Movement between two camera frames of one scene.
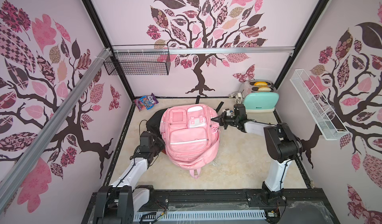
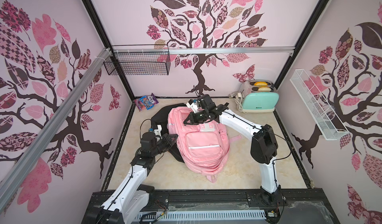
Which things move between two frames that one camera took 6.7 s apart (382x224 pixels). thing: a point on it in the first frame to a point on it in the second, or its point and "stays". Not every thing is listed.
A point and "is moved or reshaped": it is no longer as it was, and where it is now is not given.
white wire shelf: x=328 y=123 stays
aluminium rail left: x=12 y=179 stays
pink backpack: x=192 y=138 is moved or reshaped
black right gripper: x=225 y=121 to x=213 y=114
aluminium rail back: x=288 y=50 stays
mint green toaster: x=260 y=95 stays
